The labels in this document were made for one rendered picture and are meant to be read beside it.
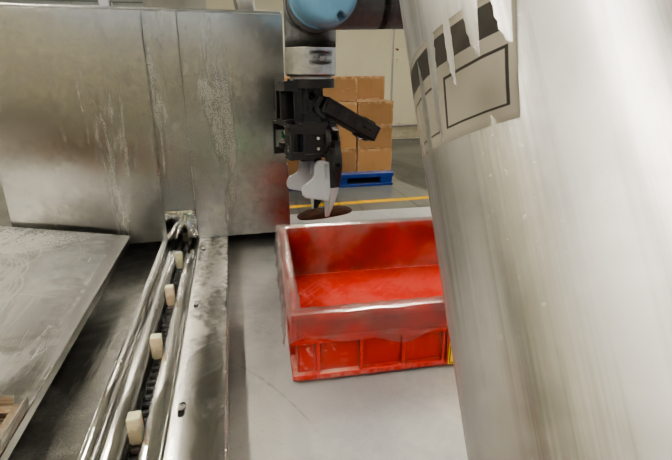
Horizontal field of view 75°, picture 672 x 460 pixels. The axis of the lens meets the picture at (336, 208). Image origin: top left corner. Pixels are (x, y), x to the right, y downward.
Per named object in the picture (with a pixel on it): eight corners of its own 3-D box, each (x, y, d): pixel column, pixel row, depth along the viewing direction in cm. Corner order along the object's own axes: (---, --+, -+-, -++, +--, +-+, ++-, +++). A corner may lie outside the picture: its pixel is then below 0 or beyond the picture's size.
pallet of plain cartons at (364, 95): (372, 169, 555) (374, 75, 521) (394, 184, 481) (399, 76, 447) (277, 174, 529) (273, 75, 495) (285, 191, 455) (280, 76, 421)
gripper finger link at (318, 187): (299, 221, 69) (294, 162, 67) (332, 215, 72) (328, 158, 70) (308, 223, 66) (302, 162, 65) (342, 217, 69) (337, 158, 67)
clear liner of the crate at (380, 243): (634, 348, 61) (649, 285, 58) (284, 389, 53) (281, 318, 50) (505, 253, 93) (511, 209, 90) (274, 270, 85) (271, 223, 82)
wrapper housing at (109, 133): (301, 247, 97) (295, 11, 83) (22, 272, 86) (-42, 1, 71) (242, 104, 507) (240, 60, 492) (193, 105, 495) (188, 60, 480)
